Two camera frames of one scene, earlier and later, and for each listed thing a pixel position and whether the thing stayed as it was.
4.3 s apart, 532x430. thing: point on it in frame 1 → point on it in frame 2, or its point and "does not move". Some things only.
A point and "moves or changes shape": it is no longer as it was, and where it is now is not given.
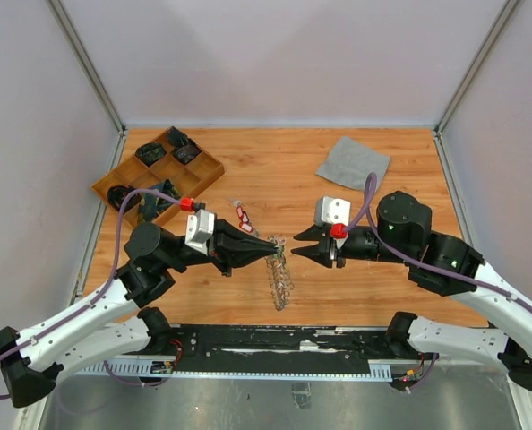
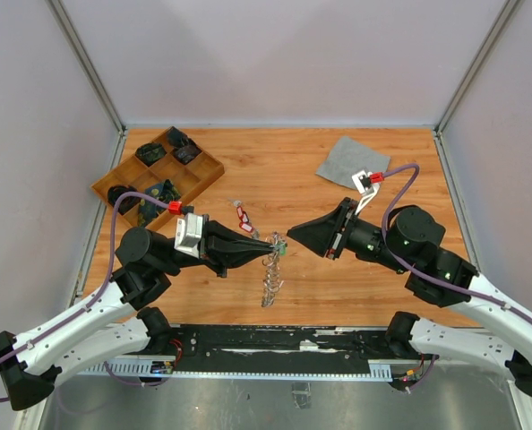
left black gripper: x=229 y=246 does not move
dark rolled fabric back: x=176 y=137 does not move
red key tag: x=247 y=227 does not move
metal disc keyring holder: x=280 y=283 moves or changes shape
